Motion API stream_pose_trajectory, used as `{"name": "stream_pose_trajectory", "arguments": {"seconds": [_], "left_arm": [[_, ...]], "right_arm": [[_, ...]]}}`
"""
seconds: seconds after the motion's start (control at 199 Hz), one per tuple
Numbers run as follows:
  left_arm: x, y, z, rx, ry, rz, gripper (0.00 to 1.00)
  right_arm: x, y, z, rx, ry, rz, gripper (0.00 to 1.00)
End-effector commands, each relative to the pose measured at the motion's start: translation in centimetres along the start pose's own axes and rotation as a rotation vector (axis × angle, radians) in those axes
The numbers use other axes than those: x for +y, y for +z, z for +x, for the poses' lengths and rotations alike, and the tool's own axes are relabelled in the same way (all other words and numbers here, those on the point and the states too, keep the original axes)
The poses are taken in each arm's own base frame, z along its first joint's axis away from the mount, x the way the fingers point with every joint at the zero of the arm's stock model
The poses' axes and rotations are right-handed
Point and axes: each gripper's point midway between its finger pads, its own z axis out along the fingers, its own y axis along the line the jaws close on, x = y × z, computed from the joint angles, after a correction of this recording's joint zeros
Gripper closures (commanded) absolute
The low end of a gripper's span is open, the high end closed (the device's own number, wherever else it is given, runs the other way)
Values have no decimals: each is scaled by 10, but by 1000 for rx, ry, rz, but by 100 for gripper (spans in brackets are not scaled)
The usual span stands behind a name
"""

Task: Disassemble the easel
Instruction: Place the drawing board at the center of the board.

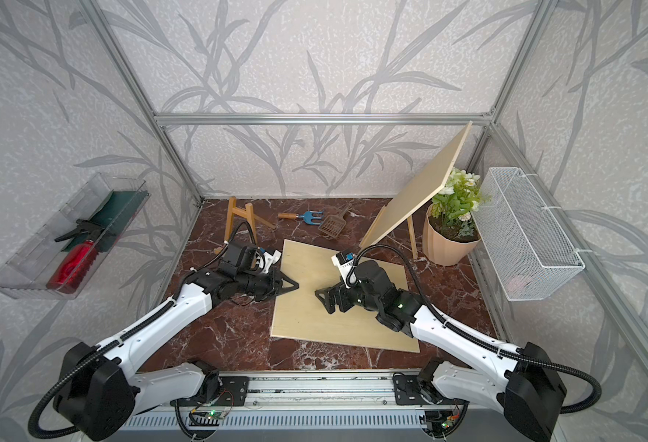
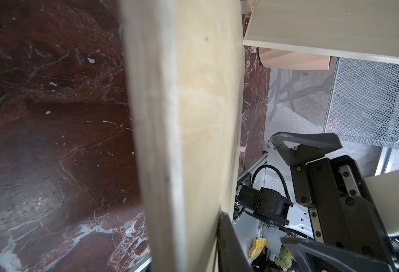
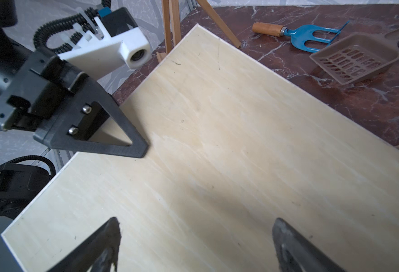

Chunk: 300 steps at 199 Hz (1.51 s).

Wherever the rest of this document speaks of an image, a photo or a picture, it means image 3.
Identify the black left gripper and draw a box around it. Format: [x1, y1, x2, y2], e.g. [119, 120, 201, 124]
[0, 51, 148, 158]

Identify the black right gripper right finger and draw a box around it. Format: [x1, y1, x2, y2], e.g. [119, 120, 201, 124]
[272, 218, 345, 272]

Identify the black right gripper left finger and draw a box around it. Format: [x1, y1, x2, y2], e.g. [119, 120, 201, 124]
[50, 217, 121, 272]

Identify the light plywood board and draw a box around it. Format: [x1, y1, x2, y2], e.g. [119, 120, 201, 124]
[2, 25, 399, 272]

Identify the small wooden easel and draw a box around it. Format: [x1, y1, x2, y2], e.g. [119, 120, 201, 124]
[156, 0, 242, 63]

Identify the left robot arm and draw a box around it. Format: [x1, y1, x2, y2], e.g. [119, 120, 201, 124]
[0, 1, 151, 158]

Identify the brown slotted scoop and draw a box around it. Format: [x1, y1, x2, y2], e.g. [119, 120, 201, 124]
[310, 28, 399, 85]

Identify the blue garden fork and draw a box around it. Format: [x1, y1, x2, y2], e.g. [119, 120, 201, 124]
[252, 20, 350, 53]

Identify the left black cable conduit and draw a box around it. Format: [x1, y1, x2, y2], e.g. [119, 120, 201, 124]
[32, 0, 113, 55]

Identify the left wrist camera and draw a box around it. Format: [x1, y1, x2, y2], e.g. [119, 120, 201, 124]
[58, 7, 152, 80]

